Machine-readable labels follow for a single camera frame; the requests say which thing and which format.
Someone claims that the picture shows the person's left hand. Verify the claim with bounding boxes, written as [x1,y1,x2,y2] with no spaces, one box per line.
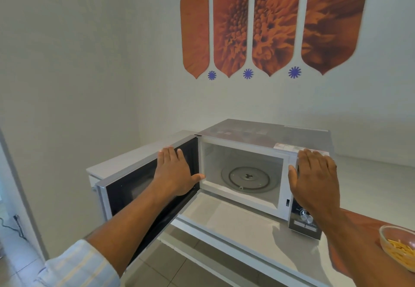
[152,147,206,197]

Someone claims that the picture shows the person's right hand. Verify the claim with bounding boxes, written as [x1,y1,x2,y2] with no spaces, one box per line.
[287,149,341,216]

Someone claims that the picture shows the microwave door with dark window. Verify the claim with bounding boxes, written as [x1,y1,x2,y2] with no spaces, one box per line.
[96,134,200,266]

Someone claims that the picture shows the white microwave oven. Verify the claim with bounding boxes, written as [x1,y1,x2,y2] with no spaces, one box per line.
[197,119,335,241]

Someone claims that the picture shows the person's left forearm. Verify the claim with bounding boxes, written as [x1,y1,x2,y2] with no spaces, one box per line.
[86,180,178,278]

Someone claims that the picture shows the person's right forearm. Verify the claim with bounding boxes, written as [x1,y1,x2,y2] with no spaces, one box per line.
[319,206,415,287]

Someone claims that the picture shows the glass microwave turntable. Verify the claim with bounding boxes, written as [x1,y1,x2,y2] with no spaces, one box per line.
[221,166,279,194]

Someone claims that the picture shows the brown table mat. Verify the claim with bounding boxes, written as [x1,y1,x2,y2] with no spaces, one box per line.
[327,208,415,278]

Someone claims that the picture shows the glass bowl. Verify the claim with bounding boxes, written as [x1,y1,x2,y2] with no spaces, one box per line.
[379,225,415,273]

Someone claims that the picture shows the yellow snack sticks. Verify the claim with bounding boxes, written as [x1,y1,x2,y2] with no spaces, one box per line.
[387,238,415,265]

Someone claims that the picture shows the striped light shirt sleeve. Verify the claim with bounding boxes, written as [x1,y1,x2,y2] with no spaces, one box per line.
[32,239,121,287]

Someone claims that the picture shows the narrow plain orange wall decal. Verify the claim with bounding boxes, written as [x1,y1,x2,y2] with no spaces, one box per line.
[180,0,210,79]

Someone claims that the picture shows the wide orange flower wall decal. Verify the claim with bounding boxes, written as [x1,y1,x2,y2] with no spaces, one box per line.
[300,0,371,76]

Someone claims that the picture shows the black power cable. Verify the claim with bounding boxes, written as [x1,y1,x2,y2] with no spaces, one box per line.
[0,214,29,242]

